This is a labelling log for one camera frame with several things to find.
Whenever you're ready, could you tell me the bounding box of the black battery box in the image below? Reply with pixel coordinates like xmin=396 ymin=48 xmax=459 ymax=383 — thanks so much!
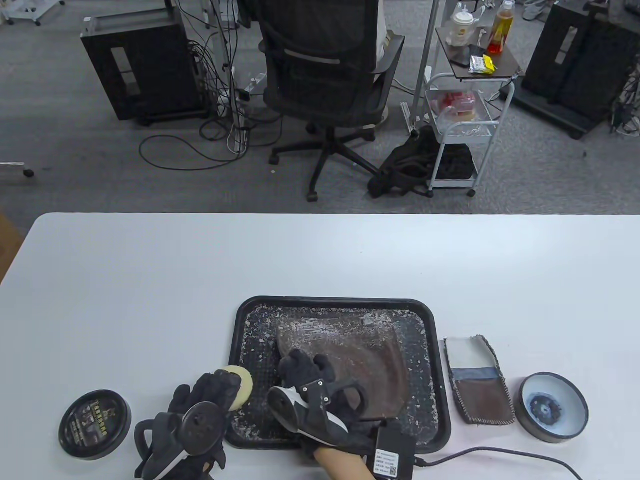
xmin=371 ymin=424 xmax=417 ymax=479

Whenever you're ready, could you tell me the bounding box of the orange drink bottle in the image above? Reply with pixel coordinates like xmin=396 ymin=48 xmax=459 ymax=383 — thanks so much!
xmin=487 ymin=0 xmax=517 ymax=55

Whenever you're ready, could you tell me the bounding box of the white rolling cart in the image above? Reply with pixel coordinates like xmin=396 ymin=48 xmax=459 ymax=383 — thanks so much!
xmin=424 ymin=22 xmax=526 ymax=198

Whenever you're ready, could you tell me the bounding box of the black backpack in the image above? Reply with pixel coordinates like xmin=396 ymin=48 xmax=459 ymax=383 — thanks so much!
xmin=367 ymin=125 xmax=441 ymax=200

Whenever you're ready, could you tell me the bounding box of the black office chair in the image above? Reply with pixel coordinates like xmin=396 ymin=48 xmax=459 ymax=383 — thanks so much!
xmin=258 ymin=0 xmax=406 ymax=203

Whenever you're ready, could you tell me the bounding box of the brown leather bag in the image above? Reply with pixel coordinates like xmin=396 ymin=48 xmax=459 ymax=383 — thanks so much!
xmin=272 ymin=315 xmax=409 ymax=422

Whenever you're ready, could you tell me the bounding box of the tangle of hanging cables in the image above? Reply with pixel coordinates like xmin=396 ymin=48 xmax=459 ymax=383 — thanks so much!
xmin=175 ymin=0 xmax=281 ymax=156

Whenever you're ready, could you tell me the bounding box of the black equipment cabinet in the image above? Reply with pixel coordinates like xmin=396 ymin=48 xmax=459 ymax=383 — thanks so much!
xmin=512 ymin=0 xmax=640 ymax=141

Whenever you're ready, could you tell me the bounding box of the white lidded cup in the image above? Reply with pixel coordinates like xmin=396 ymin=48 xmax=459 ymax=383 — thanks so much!
xmin=448 ymin=11 xmax=477 ymax=47

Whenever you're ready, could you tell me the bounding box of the black leather care cream tin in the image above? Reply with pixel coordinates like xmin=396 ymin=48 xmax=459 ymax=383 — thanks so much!
xmin=514 ymin=372 xmax=590 ymax=445

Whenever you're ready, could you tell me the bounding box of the white wheeled frame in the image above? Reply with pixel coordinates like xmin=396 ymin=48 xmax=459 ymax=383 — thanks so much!
xmin=0 ymin=0 xmax=66 ymax=27

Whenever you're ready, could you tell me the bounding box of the person's left hand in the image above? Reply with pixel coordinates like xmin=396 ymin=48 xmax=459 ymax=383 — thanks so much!
xmin=134 ymin=371 xmax=244 ymax=480

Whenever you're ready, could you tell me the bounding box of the cluster of grey cables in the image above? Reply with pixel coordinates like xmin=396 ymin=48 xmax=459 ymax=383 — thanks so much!
xmin=609 ymin=62 xmax=640 ymax=138

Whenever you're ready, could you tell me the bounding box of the yellow round sponge pad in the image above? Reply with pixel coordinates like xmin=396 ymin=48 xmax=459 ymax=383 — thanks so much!
xmin=215 ymin=366 xmax=254 ymax=412

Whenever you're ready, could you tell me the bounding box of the black and white controller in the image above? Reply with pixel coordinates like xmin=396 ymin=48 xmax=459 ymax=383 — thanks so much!
xmin=134 ymin=401 xmax=234 ymax=479
xmin=266 ymin=380 xmax=371 ymax=435

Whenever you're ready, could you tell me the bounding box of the black plastic tray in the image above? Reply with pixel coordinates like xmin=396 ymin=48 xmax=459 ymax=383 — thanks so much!
xmin=225 ymin=296 xmax=453 ymax=454

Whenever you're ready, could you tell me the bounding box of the black hanging bag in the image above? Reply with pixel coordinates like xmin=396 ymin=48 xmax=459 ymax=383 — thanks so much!
xmin=236 ymin=0 xmax=263 ymax=28

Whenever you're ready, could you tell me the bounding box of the black looped floor cable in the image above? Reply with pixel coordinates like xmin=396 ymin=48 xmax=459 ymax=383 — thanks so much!
xmin=138 ymin=120 xmax=251 ymax=172

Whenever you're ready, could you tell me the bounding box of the silver metal pole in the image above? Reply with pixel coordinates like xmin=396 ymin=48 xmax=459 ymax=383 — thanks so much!
xmin=409 ymin=0 xmax=441 ymax=136

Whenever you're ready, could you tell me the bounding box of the black fabric bag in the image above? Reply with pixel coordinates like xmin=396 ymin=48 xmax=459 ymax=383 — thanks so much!
xmin=435 ymin=144 xmax=476 ymax=180

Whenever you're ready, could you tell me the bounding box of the black battery box cable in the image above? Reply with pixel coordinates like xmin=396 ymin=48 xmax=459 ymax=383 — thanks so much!
xmin=412 ymin=446 xmax=584 ymax=480

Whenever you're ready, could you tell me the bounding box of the person's right forearm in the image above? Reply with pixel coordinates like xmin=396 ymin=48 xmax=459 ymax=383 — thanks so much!
xmin=314 ymin=446 xmax=377 ymax=480

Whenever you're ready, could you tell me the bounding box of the white metal post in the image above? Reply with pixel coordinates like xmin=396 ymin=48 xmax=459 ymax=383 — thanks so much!
xmin=202 ymin=0 xmax=238 ymax=118

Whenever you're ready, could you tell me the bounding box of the black printed tin lid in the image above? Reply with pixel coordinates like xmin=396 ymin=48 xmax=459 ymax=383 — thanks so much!
xmin=58 ymin=389 xmax=133 ymax=461

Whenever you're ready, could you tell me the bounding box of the person's right hand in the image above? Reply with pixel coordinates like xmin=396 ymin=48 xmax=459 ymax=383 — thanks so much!
xmin=277 ymin=348 xmax=377 ymax=459

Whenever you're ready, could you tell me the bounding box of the white stand leg with caster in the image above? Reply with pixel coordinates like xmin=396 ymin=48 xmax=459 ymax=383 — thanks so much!
xmin=0 ymin=161 xmax=36 ymax=179

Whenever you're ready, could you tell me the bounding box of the black computer tower cabinet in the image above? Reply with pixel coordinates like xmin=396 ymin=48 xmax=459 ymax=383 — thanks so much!
xmin=80 ymin=12 xmax=211 ymax=126

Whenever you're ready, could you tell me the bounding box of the red snack package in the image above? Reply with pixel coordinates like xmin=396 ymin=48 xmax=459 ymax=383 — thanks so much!
xmin=431 ymin=90 xmax=478 ymax=121

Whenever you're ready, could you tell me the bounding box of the white power strip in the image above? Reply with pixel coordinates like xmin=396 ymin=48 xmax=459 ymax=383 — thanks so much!
xmin=239 ymin=70 xmax=271 ymax=97

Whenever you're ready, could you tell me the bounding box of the white wiping cloth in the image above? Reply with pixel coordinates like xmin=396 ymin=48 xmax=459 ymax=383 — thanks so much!
xmin=443 ymin=335 xmax=516 ymax=426

